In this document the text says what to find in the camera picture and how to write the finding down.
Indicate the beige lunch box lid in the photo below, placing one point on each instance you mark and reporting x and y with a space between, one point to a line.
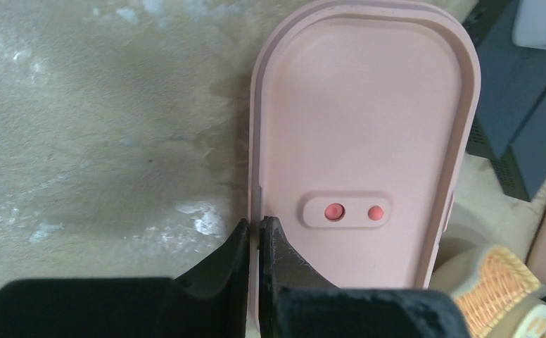
526 319

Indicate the pink lunch box lid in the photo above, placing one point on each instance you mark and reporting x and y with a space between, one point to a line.
359 117

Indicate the white small device box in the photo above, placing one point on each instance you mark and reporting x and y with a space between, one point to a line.
530 24

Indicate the black box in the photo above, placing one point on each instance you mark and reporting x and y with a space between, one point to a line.
513 78
521 171

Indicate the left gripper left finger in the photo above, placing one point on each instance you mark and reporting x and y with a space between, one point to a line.
209 300

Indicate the woven bamboo basket tray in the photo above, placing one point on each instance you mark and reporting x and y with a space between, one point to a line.
489 282

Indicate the left black box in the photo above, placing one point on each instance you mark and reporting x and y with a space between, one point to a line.
513 78

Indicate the right black box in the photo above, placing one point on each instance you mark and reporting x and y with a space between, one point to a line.
521 171

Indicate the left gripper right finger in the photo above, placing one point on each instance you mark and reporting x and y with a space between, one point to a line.
296 301

